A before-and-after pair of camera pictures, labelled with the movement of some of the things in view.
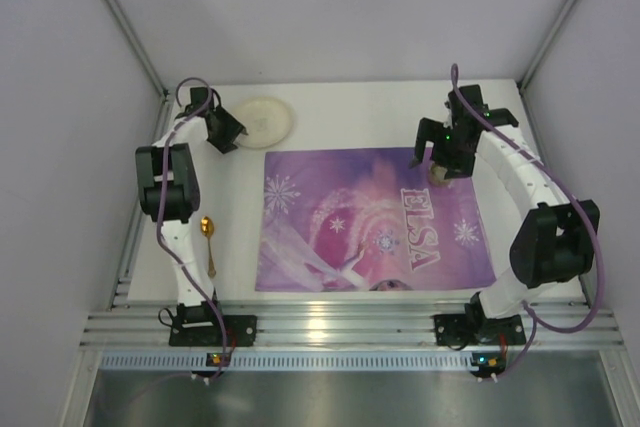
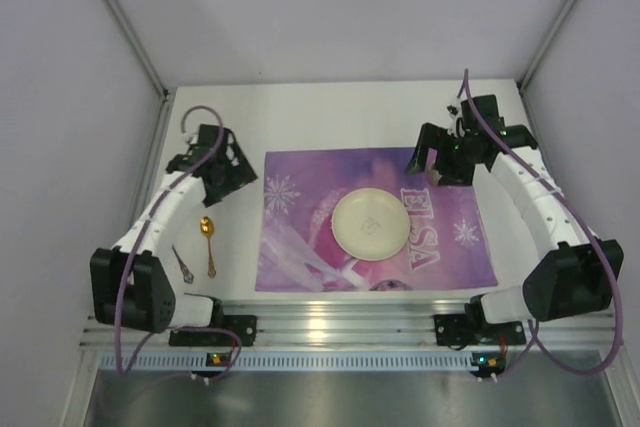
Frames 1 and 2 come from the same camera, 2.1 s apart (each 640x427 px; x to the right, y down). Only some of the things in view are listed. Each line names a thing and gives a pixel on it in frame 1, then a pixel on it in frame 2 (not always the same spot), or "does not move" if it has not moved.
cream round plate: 266,121 → 370,224
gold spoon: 207,227 does not move
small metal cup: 437,174 does not move
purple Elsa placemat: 366,219 does not move
